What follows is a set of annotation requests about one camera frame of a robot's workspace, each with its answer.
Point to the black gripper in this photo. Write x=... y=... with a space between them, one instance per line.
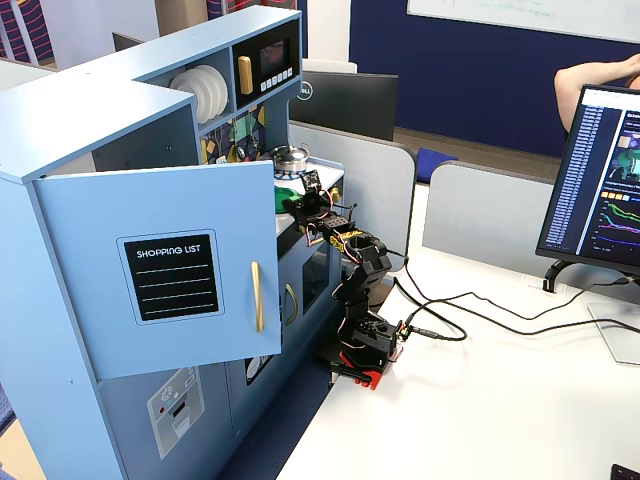
x=299 y=204

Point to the green pot lid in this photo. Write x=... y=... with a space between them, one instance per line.
x=283 y=192

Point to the red arm base clamp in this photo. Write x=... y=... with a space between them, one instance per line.
x=367 y=374

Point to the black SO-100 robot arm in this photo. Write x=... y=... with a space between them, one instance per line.
x=372 y=260

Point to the person's bare forearm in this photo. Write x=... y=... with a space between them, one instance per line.
x=575 y=85

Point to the steel pot with lid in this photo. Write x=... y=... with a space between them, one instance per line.
x=289 y=157

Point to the gold stove knob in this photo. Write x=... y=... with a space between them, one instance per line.
x=336 y=193

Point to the grey desk divider rounded corner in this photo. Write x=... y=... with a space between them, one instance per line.
x=372 y=200

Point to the small hanging metal utensil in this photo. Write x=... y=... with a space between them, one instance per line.
x=221 y=160
x=241 y=152

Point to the black Dell monitor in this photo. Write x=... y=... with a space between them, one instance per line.
x=350 y=102

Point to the white plate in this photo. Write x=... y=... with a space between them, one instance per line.
x=212 y=95
x=223 y=92
x=201 y=97
x=181 y=82

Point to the blue chair cushion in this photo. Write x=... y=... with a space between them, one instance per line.
x=435 y=160

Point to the blue shopping list cabinet door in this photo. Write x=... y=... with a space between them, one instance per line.
x=150 y=210

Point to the grey desk divider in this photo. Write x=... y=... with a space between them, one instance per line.
x=480 y=210

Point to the blue toy kitchen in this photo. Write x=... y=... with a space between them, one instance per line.
x=75 y=100

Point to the black monitor stand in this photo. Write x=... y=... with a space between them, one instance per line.
x=555 y=274

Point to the monitor showing graphs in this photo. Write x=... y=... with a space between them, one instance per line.
x=585 y=175

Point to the whiteboard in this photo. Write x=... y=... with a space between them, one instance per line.
x=525 y=15

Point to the black phone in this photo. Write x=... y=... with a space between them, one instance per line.
x=627 y=473

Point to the small wrist camera board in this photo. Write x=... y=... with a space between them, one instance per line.
x=310 y=180

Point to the silver monitor base plate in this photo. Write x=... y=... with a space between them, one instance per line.
x=617 y=335

